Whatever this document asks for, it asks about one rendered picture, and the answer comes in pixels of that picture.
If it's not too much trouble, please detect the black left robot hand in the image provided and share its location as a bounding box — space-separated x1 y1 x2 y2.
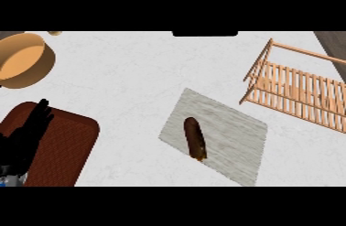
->
0 98 55 177

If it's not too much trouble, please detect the brown rounded placemat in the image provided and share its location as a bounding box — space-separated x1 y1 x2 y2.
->
0 101 102 188

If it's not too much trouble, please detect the wooden tiered shelf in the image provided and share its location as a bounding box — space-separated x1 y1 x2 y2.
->
238 38 346 134

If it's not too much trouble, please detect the tan wooden bowl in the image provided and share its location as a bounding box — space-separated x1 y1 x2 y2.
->
0 32 56 90

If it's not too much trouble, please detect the dark brown elongated food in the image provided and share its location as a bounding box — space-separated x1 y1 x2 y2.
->
182 116 210 162

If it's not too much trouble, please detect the dark grey-brown panel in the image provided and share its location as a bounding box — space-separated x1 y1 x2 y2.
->
313 30 346 73

